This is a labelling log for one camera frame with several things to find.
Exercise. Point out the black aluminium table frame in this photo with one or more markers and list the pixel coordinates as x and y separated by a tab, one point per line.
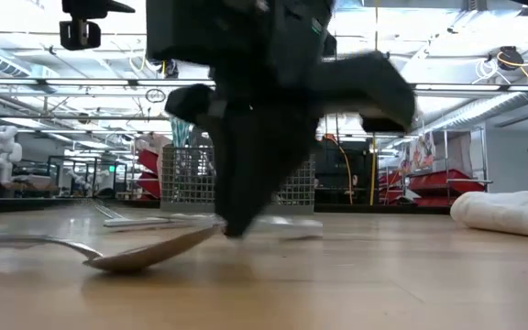
62	205

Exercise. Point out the black framed glass enclosure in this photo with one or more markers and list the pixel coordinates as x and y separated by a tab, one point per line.
49	176

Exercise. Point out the grey mesh cutlery basket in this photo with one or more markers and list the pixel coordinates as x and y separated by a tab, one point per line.
186	179

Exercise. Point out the horizontal light bar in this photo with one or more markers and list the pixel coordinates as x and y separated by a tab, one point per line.
85	82

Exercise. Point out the yellow post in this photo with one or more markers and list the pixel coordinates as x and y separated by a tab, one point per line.
373	174

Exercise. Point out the stacked red bins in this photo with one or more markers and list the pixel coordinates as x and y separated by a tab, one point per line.
149	169

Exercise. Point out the white plaid cloth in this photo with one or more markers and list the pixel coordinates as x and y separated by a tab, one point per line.
507	213

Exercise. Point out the colourful poster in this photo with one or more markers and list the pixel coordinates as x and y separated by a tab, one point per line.
422	151

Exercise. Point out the black cabinet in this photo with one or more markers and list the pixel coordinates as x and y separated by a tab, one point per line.
360	169

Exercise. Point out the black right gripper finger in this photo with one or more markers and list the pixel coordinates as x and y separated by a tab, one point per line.
190	103
268	151

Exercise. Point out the green lit sign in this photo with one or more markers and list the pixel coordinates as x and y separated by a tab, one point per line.
112	168

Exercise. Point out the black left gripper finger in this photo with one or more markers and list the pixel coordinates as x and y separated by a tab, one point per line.
69	36

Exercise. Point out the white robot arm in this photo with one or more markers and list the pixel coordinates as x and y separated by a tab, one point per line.
3	151

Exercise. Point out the silver air duct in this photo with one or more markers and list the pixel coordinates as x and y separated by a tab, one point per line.
475	112

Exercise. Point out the shelf rack with red bins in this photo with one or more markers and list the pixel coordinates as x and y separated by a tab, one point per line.
443	179

